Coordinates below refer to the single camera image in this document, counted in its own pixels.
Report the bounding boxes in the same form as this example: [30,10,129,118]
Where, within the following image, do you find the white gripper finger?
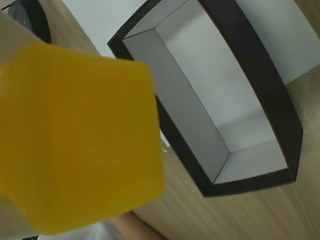
[0,10,39,67]
[0,196,39,240]

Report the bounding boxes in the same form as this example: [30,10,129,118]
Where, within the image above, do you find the yellow square block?
[0,41,166,237]

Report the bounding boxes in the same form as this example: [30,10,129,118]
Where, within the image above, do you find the dark brown open box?
[106,0,305,199]

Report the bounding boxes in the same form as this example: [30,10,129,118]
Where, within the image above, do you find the black round object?
[6,0,52,44]

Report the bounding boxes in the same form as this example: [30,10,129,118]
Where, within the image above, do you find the white paper sheet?
[61,0,320,86]

